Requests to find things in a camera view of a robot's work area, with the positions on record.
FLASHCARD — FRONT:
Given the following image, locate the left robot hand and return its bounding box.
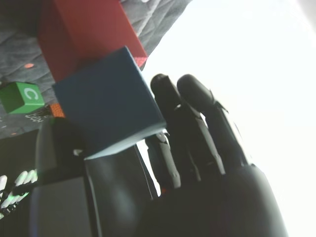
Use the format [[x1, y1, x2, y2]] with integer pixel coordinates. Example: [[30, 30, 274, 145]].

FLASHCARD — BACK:
[[29, 73, 289, 237]]

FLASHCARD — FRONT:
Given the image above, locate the light blue cube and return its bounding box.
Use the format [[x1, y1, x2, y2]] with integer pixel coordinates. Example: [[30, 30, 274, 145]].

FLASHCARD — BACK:
[[51, 46, 166, 160]]

